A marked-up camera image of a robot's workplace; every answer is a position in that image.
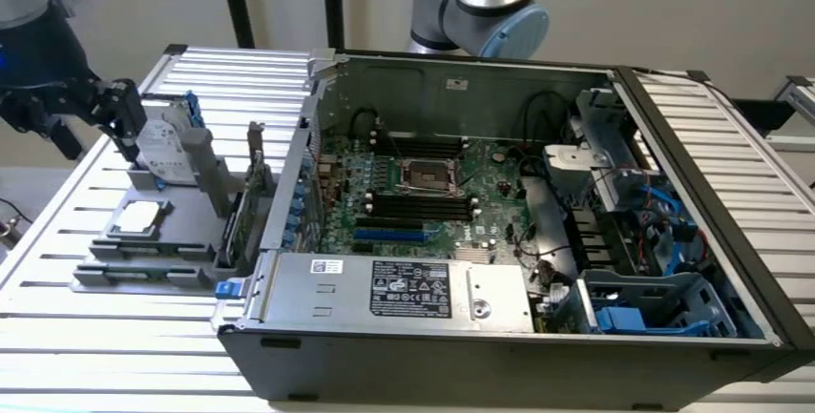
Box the metal drive cage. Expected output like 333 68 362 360
542 88 665 205

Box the grey parts rack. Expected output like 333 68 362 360
68 127 283 296

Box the blue case latch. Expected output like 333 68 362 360
214 278 247 299

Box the silver chipset heat sink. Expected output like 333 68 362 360
453 246 501 262

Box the silver CPU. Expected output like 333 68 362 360
111 200 170 235

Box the blue expansion slot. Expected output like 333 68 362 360
353 228 426 243

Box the silver power supply unit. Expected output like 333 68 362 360
243 251 536 334

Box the grey blue disk bay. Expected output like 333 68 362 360
552 267 745 339

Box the green motherboard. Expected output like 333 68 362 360
314 137 574 281

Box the black expansion slot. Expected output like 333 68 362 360
351 241 422 255
354 217 425 231

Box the black bracket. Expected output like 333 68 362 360
729 96 792 132

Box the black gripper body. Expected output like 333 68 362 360
0 1 104 140

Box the black cable with plug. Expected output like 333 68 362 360
0 196 28 248

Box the blue data wire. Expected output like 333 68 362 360
640 182 709 272

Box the silver hard disk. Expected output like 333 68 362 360
128 92 204 191

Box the CPU socket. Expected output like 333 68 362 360
394 156 468 196

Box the black looped wire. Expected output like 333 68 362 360
351 107 385 141
521 90 573 148

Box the green graphics card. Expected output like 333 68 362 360
218 120 283 267

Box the black open PC case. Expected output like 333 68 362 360
212 48 815 403

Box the aluminium frame profile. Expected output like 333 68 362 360
763 75 815 153

